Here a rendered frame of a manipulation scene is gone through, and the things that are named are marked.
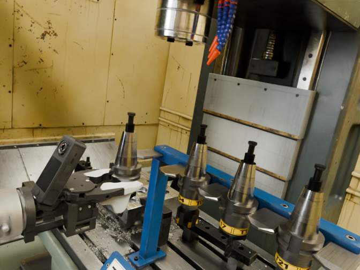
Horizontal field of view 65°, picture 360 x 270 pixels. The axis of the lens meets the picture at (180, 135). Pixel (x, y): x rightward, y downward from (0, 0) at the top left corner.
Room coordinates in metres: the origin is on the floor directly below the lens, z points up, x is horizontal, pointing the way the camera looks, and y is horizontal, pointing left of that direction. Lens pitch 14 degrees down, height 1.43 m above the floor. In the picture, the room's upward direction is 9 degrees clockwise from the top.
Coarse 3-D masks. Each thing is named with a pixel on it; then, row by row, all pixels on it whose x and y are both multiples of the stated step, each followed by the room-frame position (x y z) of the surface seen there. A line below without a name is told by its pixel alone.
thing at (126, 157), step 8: (128, 136) 0.52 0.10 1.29; (136, 136) 0.53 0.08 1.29; (120, 144) 0.52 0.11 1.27; (128, 144) 0.51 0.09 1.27; (136, 144) 0.53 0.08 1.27; (120, 152) 0.51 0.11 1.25; (128, 152) 0.51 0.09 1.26; (136, 152) 0.53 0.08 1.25; (120, 160) 0.51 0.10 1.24; (128, 160) 0.51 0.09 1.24; (136, 160) 0.53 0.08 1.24
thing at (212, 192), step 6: (204, 186) 0.50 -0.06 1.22; (210, 186) 0.51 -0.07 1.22; (216, 186) 0.51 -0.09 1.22; (222, 186) 0.52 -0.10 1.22; (198, 192) 0.48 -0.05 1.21; (204, 192) 0.48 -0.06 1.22; (210, 192) 0.48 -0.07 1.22; (216, 192) 0.49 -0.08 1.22; (222, 192) 0.49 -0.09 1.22; (210, 198) 0.46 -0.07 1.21; (216, 198) 0.46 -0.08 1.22
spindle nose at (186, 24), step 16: (160, 0) 0.83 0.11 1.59; (176, 0) 0.80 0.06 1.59; (192, 0) 0.80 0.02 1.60; (208, 0) 0.83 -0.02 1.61; (160, 16) 0.83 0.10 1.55; (176, 16) 0.80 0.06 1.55; (192, 16) 0.80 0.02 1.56; (208, 16) 0.84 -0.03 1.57; (160, 32) 0.82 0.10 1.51; (176, 32) 0.80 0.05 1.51; (192, 32) 0.80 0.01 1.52; (208, 32) 0.86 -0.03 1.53
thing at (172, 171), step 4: (176, 164) 0.60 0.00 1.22; (180, 164) 0.60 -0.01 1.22; (160, 168) 0.57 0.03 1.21; (164, 168) 0.57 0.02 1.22; (168, 168) 0.57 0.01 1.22; (172, 168) 0.57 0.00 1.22; (176, 168) 0.58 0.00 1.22; (180, 168) 0.58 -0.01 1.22; (184, 168) 0.59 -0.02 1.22; (164, 172) 0.55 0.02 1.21; (168, 172) 0.55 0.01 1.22; (172, 172) 0.55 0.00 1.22; (176, 172) 0.55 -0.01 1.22; (172, 176) 0.54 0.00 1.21; (176, 176) 0.54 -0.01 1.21
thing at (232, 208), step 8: (224, 192) 0.47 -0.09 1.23; (224, 200) 0.44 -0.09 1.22; (256, 200) 0.46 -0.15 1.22; (224, 208) 0.44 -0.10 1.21; (232, 208) 0.43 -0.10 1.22; (240, 208) 0.43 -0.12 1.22; (248, 208) 0.43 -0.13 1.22; (256, 208) 0.44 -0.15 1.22; (232, 216) 0.43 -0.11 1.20; (240, 216) 0.43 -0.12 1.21
